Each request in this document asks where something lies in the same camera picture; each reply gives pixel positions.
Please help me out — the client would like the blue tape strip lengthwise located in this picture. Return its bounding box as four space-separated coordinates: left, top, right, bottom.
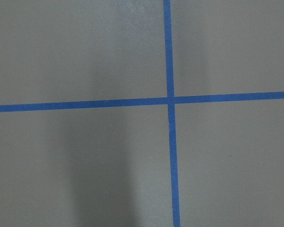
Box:
163 0 181 227

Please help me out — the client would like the blue tape strip crosswise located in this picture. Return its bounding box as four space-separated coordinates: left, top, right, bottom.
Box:
0 91 284 113

